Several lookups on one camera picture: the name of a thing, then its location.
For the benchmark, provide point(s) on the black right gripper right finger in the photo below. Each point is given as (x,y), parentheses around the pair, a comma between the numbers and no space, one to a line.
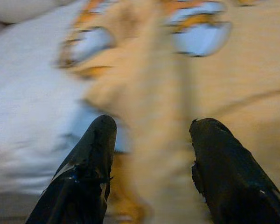
(231,182)

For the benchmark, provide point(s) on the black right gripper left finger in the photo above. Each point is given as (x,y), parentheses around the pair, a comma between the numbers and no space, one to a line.
(79,186)

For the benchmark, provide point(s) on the white quilted mattress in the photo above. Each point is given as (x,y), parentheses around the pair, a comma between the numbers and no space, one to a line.
(25,93)

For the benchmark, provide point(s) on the yellow cartoon print blanket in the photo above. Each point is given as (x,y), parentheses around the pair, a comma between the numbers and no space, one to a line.
(224,81)

